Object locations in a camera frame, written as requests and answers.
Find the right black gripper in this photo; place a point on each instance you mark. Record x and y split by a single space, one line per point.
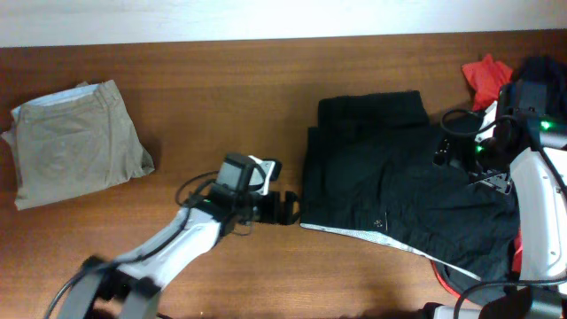
446 148

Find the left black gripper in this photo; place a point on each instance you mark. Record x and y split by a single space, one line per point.
272 211

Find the black shorts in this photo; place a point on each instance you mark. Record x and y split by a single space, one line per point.
369 168

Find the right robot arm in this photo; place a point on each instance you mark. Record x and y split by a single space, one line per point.
521 147

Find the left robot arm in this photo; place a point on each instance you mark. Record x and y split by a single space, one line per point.
237 193

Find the red garment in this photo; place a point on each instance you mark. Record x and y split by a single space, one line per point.
486 77

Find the black garment pile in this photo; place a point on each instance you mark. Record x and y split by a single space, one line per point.
549 71

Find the dark grey red-trimmed garment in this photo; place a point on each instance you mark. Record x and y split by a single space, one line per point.
506 265

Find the folded khaki shorts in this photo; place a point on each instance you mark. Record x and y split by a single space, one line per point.
73 143

